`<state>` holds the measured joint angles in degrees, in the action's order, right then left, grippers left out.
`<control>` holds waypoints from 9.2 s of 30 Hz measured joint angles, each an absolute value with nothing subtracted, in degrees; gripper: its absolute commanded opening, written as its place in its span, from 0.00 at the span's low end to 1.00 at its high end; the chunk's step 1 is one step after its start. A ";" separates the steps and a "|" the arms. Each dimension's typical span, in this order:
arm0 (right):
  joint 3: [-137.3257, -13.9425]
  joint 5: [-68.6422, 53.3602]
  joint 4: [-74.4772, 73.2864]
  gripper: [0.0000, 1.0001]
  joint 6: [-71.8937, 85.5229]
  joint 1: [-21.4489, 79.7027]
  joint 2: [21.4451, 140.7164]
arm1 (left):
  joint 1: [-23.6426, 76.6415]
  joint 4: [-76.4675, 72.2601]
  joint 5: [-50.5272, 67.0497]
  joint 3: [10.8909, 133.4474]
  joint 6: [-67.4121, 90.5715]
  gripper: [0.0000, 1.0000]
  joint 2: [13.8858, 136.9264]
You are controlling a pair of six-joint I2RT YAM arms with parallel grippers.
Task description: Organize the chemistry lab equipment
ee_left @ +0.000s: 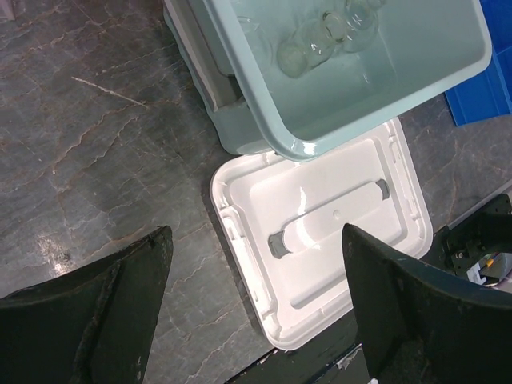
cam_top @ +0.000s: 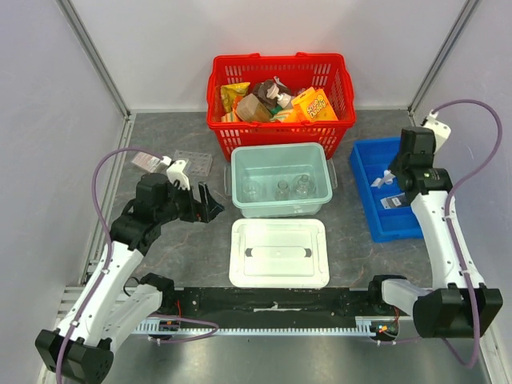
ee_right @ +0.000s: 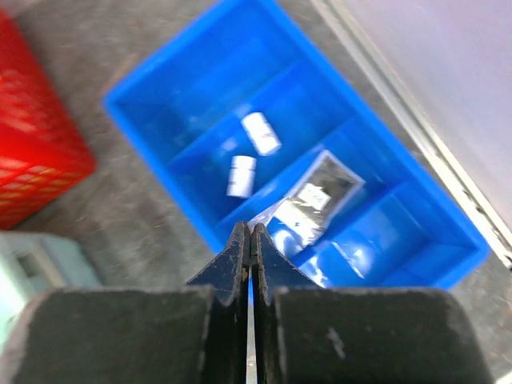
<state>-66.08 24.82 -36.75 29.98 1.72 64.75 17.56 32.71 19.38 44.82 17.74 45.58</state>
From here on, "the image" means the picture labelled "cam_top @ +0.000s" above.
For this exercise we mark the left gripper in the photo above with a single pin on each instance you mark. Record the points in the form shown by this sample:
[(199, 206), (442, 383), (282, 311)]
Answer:
[(205, 211)]

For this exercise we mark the small glass beaker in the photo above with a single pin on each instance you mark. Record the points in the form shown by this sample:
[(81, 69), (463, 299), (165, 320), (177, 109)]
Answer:
[(251, 190)]

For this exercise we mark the white bin lid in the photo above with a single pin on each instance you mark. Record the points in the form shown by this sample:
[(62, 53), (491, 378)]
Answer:
[(278, 253)]

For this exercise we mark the small glass vial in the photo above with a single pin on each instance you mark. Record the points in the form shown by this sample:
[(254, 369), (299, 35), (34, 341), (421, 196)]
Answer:
[(282, 191)]

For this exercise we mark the black powder sachet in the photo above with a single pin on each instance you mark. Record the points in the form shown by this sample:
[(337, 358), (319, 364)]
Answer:
[(394, 201)]

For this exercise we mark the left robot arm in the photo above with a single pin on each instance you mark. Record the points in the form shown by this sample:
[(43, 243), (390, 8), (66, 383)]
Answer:
[(83, 346)]

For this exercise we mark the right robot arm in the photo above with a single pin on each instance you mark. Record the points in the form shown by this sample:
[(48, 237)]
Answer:
[(459, 304)]

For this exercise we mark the clear test tube rack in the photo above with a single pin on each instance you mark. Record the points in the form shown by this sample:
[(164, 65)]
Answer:
[(198, 164)]

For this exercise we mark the light teal plastic bin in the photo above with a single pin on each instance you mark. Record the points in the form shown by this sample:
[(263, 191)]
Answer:
[(270, 164)]

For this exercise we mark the brown cardboard box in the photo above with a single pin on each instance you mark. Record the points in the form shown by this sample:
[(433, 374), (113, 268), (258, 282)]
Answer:
[(250, 109)]

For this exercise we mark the yellow snack bag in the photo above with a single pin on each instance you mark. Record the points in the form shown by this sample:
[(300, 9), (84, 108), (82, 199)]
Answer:
[(229, 92)]

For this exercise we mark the white pump bottle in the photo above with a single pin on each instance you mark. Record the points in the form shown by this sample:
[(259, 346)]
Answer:
[(284, 100)]

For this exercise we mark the orange Scrub Daddy box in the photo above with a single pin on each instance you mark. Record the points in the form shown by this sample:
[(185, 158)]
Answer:
[(313, 106)]

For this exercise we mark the blue compartment tray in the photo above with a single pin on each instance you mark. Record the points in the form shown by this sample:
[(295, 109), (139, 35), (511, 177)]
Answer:
[(368, 160)]

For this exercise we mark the red plastic shopping basket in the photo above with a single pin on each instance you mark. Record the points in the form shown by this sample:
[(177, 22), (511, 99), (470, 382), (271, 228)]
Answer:
[(301, 70)]

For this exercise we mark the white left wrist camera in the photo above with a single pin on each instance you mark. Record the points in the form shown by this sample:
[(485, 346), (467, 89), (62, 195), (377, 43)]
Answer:
[(176, 171)]

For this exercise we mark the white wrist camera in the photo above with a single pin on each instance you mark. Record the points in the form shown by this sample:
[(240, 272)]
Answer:
[(176, 171), (441, 130)]

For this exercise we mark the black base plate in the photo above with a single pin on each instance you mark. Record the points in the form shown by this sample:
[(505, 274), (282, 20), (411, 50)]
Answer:
[(343, 301)]

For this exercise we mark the slotted cable duct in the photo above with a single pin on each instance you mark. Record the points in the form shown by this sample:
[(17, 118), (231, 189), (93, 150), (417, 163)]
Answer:
[(159, 327)]

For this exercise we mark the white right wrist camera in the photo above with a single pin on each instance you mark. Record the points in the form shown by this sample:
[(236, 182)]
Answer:
[(441, 130)]

